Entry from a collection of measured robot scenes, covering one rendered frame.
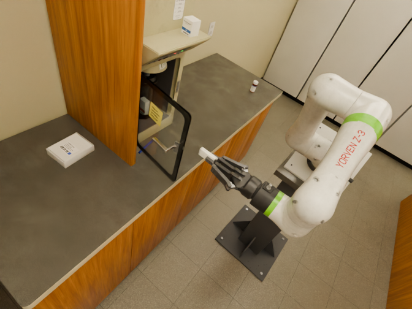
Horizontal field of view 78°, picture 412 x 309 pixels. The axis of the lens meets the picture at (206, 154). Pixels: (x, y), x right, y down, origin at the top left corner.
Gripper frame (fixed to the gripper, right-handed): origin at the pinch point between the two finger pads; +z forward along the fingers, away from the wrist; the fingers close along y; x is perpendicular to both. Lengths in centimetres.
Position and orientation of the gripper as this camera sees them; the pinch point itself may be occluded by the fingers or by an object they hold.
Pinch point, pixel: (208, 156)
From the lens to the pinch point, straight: 88.4
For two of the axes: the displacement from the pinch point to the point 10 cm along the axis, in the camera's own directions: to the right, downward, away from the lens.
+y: -5.8, 4.9, -6.5
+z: -7.8, -5.6, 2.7
